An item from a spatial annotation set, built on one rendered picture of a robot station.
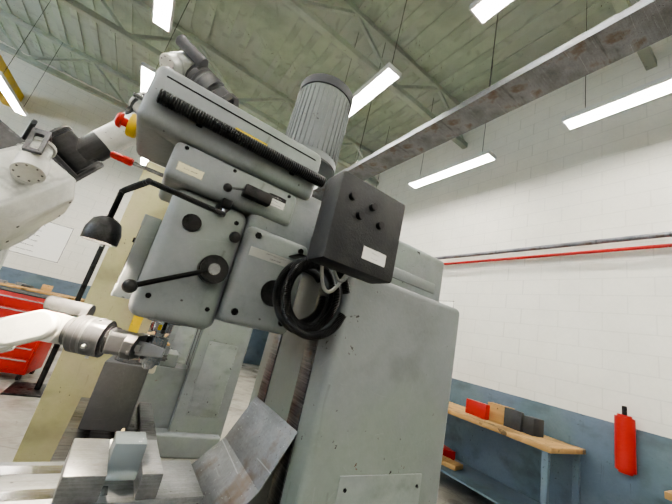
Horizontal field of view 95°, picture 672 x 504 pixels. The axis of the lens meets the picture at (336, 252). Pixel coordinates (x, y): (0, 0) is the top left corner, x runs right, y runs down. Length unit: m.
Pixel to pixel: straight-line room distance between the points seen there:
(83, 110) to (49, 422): 9.16
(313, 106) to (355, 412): 0.93
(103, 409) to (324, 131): 1.07
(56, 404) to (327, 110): 2.39
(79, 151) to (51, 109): 9.75
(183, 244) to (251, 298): 0.21
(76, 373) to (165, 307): 1.92
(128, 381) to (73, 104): 10.22
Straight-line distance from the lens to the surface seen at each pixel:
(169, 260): 0.82
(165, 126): 0.87
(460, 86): 6.79
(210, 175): 0.85
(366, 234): 0.71
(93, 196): 10.25
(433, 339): 1.08
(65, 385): 2.72
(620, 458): 4.31
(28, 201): 1.15
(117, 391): 1.20
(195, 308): 0.82
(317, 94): 1.16
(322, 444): 0.87
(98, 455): 0.79
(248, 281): 0.83
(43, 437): 2.81
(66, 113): 11.01
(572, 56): 3.02
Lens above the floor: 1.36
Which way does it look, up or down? 15 degrees up
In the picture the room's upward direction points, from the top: 14 degrees clockwise
